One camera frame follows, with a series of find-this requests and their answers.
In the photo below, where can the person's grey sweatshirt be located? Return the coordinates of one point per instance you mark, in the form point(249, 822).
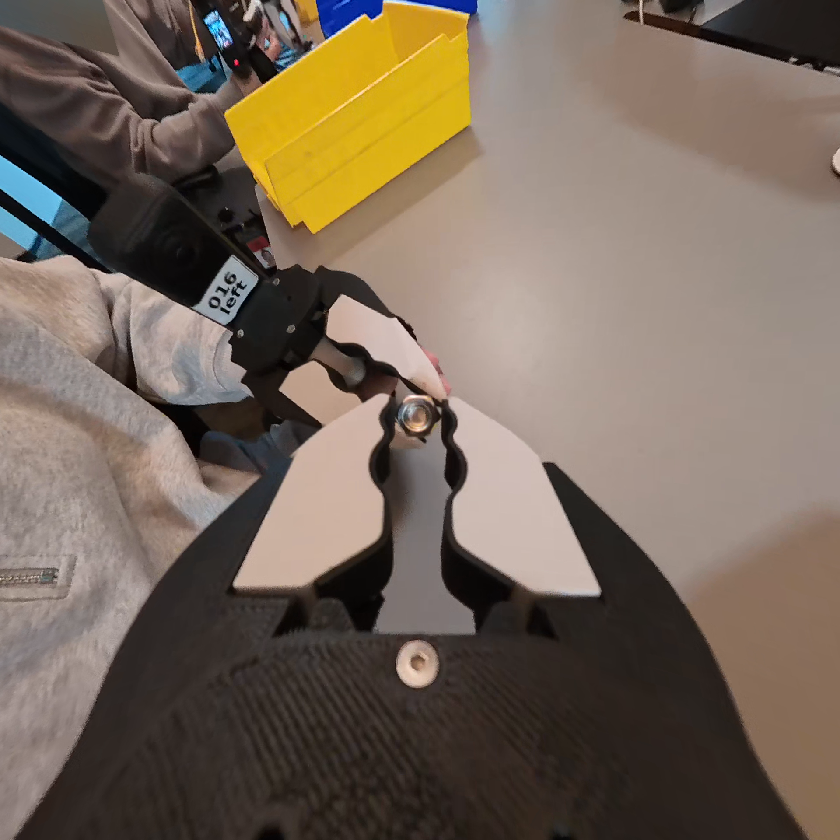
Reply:
point(79, 459)

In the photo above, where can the person's left forearm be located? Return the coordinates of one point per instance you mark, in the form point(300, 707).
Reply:
point(164, 341)

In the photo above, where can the person's left hand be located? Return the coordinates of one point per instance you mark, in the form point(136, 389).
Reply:
point(438, 371)

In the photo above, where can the yellow plastic bin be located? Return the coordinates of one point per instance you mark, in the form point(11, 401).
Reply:
point(367, 131)

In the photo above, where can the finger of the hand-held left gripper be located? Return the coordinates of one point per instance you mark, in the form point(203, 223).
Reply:
point(380, 341)
point(315, 397)

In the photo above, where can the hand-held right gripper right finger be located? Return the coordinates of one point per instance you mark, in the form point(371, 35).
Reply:
point(518, 512)

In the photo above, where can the black hand-held camera device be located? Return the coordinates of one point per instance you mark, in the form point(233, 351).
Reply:
point(229, 39)

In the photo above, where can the black device with buttons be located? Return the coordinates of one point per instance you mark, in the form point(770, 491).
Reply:
point(229, 197)

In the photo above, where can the blue plastic bin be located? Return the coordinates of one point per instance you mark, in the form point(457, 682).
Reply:
point(341, 16)

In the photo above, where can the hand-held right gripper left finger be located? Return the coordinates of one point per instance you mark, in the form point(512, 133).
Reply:
point(321, 512)

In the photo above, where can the grey desk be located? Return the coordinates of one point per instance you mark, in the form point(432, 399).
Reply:
point(623, 295)

